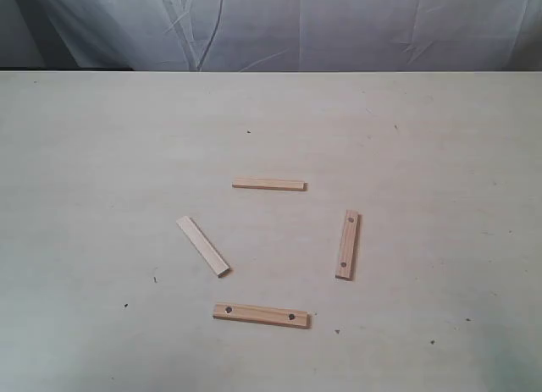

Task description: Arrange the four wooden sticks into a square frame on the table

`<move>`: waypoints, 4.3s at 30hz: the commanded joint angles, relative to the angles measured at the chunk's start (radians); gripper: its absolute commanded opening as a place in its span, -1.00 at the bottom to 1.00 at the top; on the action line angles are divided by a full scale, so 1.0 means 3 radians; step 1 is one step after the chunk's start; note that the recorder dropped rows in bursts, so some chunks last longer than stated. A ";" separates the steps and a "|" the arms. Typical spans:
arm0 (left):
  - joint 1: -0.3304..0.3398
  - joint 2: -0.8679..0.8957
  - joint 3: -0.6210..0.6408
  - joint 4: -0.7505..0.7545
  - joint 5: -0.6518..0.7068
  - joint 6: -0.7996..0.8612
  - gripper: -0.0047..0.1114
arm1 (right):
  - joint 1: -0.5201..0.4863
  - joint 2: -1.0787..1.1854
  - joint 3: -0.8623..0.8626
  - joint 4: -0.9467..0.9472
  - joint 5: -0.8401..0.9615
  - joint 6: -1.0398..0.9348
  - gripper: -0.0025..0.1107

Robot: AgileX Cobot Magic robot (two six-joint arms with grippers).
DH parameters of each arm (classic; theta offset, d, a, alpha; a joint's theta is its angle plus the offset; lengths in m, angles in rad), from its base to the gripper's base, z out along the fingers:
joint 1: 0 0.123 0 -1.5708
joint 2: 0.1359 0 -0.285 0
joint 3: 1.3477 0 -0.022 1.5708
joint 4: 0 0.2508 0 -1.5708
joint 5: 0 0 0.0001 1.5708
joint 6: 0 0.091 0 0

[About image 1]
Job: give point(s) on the wooden stick with holes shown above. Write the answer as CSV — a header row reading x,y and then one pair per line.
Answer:
x,y
348,246
289,318

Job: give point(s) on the plain wooden stick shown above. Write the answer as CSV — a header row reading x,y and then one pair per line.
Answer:
x,y
204,247
269,184

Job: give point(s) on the white backdrop cloth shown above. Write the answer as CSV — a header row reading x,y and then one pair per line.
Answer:
x,y
271,35

